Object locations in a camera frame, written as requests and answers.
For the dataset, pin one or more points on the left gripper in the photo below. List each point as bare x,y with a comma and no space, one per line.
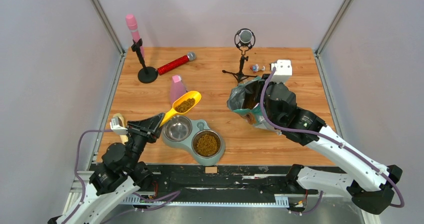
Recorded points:
148,127

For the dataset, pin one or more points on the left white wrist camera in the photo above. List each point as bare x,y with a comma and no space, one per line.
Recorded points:
117,126

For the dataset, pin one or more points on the black round-base mic stand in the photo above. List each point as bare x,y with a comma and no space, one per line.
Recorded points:
147,74

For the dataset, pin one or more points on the yellow plastic scoop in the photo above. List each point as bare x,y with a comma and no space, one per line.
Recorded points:
182,105

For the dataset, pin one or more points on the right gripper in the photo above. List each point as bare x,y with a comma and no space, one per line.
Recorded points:
257,97

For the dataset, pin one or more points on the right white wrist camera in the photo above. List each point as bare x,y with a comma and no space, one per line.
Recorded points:
283,70

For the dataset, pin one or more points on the red glitter microphone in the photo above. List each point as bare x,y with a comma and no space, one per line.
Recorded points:
191,56

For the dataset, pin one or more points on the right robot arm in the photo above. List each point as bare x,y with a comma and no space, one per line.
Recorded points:
370,185

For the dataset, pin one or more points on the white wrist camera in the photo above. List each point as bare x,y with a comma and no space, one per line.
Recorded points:
117,126
283,70

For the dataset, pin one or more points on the green pet food bag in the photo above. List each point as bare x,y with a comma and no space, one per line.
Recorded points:
241,101

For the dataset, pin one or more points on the pink microphone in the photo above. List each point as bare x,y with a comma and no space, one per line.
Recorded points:
133,27

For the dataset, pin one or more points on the small toy figurine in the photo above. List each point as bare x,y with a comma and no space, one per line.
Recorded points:
257,68

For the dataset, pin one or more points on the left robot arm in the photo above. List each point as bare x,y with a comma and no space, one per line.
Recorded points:
120,174

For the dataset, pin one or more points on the pink metronome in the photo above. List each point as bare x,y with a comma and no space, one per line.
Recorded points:
177,88

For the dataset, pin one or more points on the silver studio microphone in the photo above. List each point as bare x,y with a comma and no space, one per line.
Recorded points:
244,38

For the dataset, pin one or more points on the wooden block on rail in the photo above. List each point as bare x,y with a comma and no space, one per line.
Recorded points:
211,170

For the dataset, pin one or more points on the grey double pet bowl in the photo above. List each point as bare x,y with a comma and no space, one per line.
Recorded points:
205,145

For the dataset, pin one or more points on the black tripod mic stand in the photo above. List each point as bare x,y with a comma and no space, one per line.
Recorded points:
240,76

